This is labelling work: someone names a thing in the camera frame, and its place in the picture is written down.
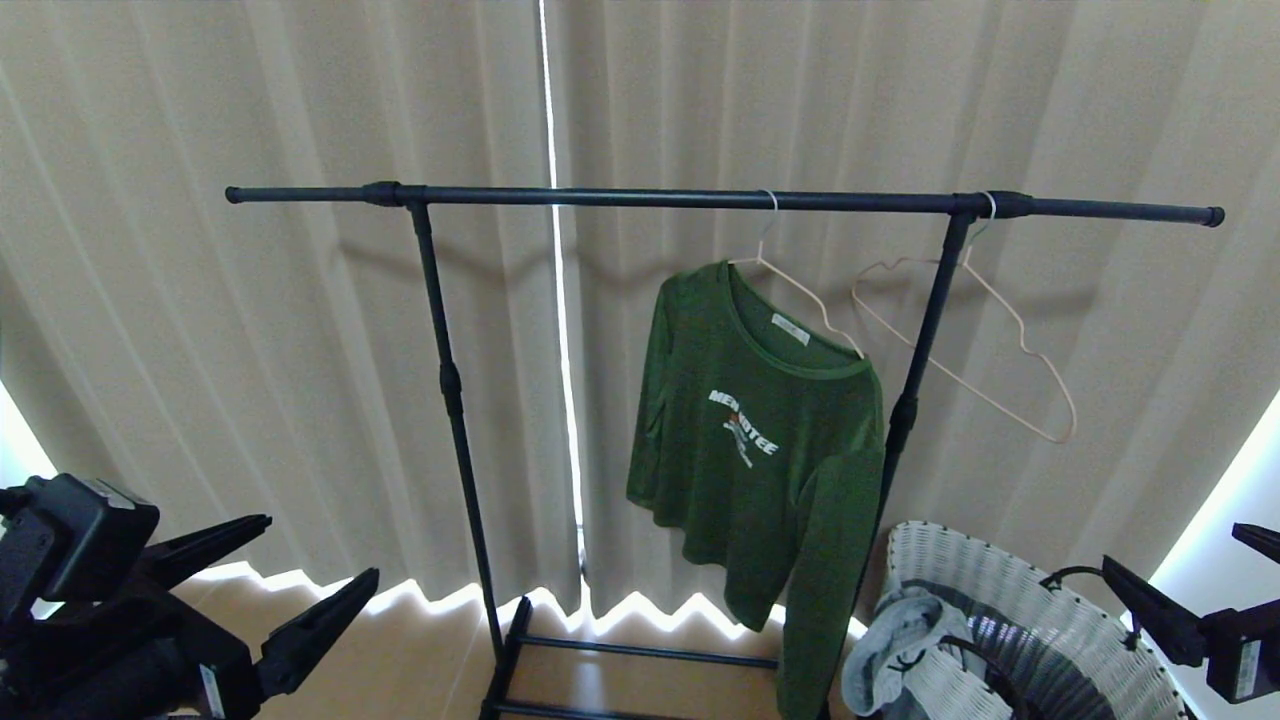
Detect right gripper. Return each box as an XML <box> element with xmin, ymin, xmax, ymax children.
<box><xmin>1100</xmin><ymin>522</ymin><xmax>1280</xmax><ymax>704</ymax></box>

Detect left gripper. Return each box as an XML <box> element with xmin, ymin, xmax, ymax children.
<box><xmin>0</xmin><ymin>515</ymin><xmax>381</xmax><ymax>720</ymax></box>

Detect pale grey shorts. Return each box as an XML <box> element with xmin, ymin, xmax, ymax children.
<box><xmin>842</xmin><ymin>585</ymin><xmax>961</xmax><ymax>716</ymax></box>

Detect pink clothes hanger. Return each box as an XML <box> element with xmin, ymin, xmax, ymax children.
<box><xmin>852</xmin><ymin>192</ymin><xmax>1078</xmax><ymax>444</ymax></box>
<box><xmin>728</xmin><ymin>190</ymin><xmax>866</xmax><ymax>359</ymax></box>

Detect green printed t-shirt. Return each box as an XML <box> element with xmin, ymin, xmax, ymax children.
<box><xmin>627</xmin><ymin>262</ymin><xmax>886</xmax><ymax>720</ymax></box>

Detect white laundry basket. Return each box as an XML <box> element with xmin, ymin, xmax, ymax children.
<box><xmin>870</xmin><ymin>520</ymin><xmax>1201</xmax><ymax>720</ymax></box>

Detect black clothes rack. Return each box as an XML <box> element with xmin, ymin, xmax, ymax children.
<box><xmin>225</xmin><ymin>180</ymin><xmax>1226</xmax><ymax>720</ymax></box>

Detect beige curtain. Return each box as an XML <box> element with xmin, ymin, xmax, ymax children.
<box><xmin>0</xmin><ymin>0</ymin><xmax>1280</xmax><ymax>641</ymax></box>

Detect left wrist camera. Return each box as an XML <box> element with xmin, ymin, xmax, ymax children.
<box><xmin>0</xmin><ymin>473</ymin><xmax>161</xmax><ymax>606</ymax></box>

